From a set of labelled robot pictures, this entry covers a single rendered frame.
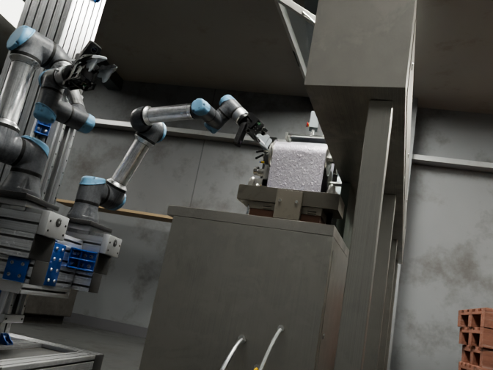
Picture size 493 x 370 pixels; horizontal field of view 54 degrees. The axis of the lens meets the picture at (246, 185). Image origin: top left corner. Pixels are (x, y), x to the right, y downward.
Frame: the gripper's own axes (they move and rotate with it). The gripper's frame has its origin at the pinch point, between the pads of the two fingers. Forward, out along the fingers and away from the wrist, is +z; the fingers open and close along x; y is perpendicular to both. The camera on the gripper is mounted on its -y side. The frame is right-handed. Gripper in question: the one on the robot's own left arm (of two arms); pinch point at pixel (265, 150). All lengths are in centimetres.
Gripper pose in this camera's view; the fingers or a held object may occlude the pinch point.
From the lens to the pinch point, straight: 222.9
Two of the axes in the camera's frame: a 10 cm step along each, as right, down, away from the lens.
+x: 2.9, 2.8, 9.2
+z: 6.0, 6.9, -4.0
